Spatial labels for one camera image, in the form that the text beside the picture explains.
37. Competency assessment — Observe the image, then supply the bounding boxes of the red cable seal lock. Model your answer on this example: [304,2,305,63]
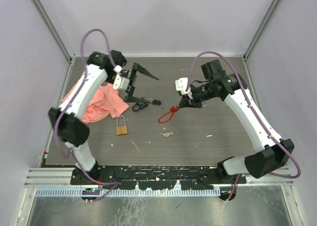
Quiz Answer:
[158,106,179,124]

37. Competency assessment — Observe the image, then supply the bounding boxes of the black padlock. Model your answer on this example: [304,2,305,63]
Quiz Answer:
[132,102,149,112]

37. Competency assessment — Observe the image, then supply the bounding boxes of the black-headed key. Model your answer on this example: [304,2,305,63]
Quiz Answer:
[152,99,163,109]

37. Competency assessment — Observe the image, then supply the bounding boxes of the large brass padlock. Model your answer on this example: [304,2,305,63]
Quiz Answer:
[116,115,128,136]

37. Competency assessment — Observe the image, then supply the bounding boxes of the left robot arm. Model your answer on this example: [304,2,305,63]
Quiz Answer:
[48,50,158,184]

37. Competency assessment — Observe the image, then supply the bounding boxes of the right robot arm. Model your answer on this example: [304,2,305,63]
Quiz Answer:
[175,60,294,183]

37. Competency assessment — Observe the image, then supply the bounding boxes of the silver brass lock keys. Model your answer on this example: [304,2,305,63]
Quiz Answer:
[160,131,174,137]

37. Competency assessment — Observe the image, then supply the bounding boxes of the small brass padlock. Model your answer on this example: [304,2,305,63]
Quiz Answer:
[202,101,208,107]

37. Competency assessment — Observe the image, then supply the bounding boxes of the pink cloth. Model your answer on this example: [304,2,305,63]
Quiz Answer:
[61,83,130,124]

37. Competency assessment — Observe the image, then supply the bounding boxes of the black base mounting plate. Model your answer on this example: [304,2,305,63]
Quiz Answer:
[70,164,247,191]

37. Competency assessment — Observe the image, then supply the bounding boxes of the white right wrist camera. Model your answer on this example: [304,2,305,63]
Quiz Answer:
[175,77,193,99]

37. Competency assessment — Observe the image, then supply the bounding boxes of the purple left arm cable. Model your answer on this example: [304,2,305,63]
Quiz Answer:
[54,29,123,207]

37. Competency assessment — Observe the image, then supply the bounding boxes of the aluminium frame rail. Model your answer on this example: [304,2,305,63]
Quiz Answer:
[24,165,294,187]

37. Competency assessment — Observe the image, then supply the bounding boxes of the slotted cable duct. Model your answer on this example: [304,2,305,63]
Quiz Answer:
[35,187,220,197]

